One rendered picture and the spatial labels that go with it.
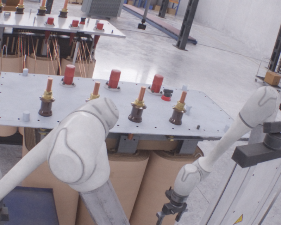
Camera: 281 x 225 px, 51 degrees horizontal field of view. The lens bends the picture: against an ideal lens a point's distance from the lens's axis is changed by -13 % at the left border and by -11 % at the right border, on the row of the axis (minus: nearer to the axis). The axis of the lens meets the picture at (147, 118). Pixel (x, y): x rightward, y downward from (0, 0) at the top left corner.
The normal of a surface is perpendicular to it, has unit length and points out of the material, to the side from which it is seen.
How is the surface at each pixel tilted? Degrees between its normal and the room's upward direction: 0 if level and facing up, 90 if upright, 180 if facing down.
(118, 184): 90
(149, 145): 90
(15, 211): 0
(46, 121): 0
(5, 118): 0
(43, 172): 90
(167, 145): 90
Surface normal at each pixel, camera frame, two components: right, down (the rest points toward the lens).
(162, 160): -0.44, 0.27
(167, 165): -0.16, 0.37
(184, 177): -0.52, 0.07
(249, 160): 0.50, 0.47
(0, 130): 0.30, 0.47
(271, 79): -0.75, 0.09
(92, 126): 0.65, -0.68
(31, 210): 0.25, -0.88
